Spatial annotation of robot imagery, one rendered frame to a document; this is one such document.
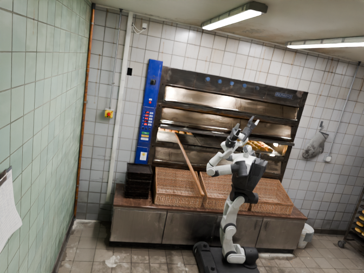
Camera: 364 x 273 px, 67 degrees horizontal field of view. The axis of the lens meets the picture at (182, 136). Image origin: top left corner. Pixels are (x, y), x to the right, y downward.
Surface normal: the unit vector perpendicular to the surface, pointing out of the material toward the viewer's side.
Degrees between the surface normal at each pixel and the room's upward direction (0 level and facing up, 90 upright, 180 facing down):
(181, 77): 90
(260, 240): 90
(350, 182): 90
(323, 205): 90
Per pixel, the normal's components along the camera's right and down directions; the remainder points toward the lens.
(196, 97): 0.22, -0.06
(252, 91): 0.17, 0.29
